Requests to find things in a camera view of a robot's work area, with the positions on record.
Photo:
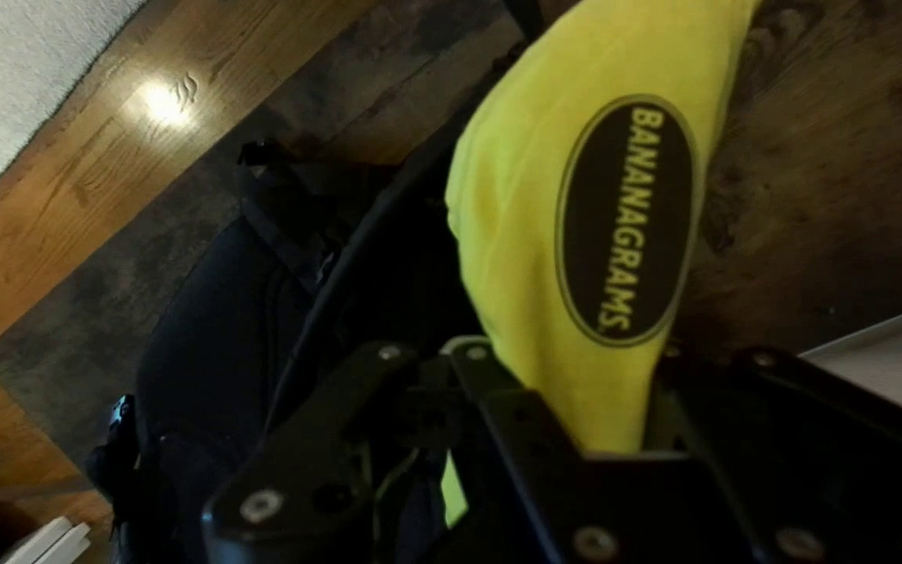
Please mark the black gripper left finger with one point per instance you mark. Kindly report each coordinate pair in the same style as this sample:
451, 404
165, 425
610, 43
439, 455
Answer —
314, 439

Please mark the white metal rail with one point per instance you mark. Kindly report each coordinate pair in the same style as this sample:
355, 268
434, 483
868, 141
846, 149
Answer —
48, 538

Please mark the black backpack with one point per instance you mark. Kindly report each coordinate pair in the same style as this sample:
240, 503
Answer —
234, 335

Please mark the grey floor mat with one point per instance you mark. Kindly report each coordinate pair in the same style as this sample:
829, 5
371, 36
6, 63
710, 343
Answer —
85, 335

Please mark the white floor rug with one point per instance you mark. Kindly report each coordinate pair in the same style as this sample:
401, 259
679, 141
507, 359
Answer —
13, 72

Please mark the yellow banana plush pouch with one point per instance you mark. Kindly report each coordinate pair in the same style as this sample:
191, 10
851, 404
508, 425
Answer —
565, 207

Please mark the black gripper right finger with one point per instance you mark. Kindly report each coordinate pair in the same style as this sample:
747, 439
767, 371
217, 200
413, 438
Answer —
816, 439

